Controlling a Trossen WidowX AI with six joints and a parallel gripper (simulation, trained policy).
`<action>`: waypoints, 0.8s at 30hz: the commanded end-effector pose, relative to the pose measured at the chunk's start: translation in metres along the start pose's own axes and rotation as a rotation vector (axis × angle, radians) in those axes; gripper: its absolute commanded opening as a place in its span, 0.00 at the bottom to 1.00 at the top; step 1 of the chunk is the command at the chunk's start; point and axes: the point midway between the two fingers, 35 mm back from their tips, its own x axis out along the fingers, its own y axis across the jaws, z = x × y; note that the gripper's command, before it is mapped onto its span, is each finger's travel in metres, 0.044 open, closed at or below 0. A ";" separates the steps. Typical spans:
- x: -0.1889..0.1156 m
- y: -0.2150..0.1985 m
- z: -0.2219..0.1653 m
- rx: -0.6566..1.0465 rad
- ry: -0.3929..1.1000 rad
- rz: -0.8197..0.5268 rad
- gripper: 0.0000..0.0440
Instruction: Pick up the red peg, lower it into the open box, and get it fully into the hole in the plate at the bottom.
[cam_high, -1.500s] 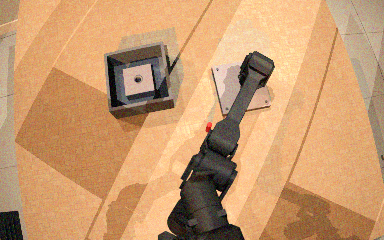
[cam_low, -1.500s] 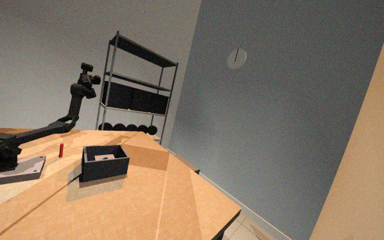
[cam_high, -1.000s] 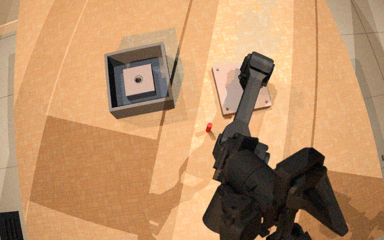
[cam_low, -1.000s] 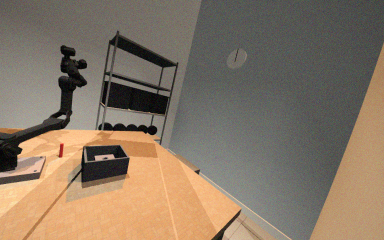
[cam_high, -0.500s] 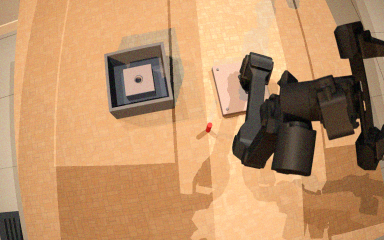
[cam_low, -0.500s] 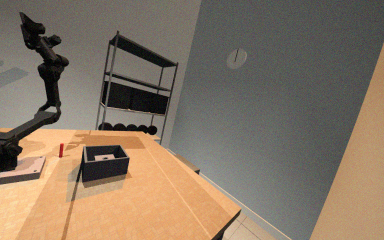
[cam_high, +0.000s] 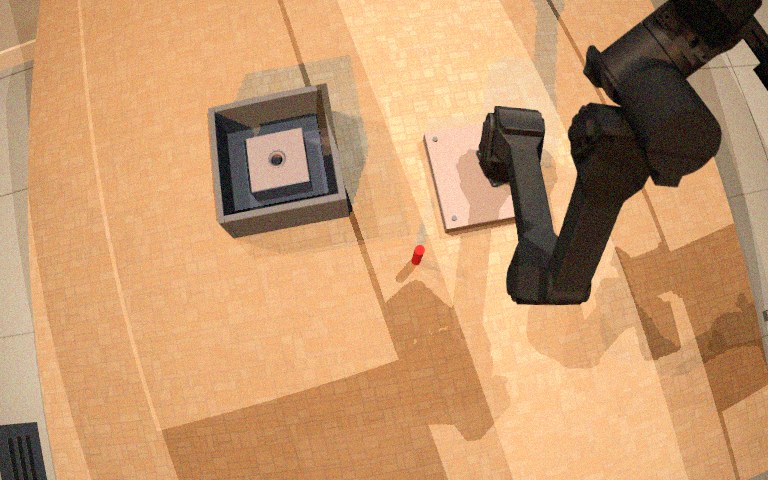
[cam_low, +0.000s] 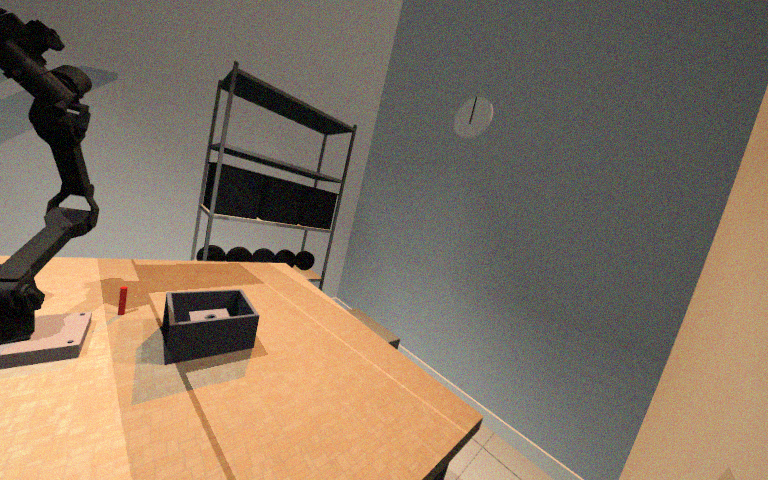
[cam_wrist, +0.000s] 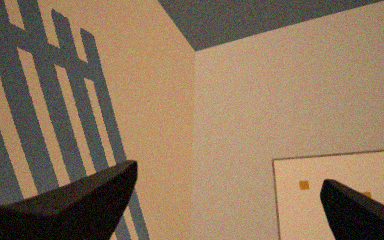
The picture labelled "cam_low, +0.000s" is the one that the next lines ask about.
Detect dark red peg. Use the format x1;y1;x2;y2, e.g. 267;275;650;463
118;287;128;315

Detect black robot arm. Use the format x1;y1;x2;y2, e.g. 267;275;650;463
0;20;99;345

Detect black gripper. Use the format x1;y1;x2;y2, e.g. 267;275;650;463
0;8;49;83

